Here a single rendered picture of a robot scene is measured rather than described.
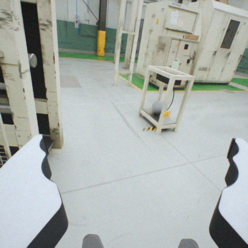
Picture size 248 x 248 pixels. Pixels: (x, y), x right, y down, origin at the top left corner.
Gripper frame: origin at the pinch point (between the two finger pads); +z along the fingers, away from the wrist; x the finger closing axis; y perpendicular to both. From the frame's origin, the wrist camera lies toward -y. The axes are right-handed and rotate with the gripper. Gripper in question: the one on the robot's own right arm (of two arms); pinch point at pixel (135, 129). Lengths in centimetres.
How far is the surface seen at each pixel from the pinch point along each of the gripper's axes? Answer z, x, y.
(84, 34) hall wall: 946, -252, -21
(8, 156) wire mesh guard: 56, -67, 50
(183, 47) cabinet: 428, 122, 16
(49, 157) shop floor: 110, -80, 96
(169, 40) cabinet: 413, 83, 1
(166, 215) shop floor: 65, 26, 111
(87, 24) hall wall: 953, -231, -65
